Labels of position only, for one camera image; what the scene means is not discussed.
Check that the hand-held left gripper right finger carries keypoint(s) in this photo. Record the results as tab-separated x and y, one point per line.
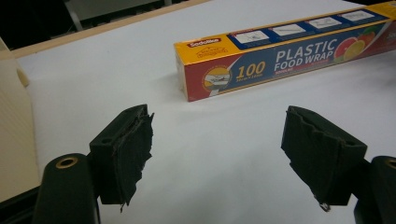
323	155

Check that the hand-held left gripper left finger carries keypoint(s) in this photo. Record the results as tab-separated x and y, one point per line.
120	158

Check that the plastic food wrap box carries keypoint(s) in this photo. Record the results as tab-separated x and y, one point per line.
280	53

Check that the cream ribbed plastic container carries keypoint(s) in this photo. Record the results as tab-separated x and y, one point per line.
15	124

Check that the grey metal stand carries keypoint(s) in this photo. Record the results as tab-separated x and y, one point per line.
76	15

